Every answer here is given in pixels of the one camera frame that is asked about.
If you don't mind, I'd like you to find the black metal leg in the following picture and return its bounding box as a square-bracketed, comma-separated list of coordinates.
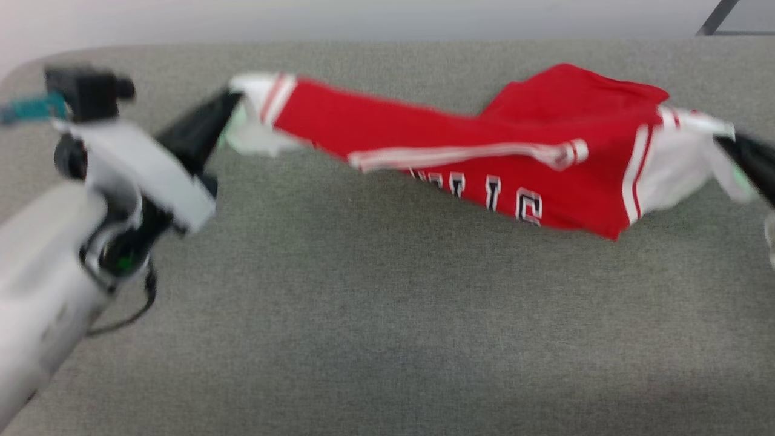
[696, 0, 740, 36]

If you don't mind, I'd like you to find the teal cable connector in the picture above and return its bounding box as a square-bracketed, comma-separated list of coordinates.
[0, 92, 68, 127]

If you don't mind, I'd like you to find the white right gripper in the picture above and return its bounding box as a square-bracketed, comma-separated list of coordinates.
[714, 132, 775, 268]

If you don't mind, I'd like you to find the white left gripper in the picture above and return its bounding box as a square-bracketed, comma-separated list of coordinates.
[51, 88, 244, 243]

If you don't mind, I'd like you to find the red and white sports jersey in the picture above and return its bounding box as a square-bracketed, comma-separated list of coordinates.
[225, 62, 757, 242]

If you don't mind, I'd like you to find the grey fabric sofa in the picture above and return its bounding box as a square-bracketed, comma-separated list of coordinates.
[0, 39, 775, 436]

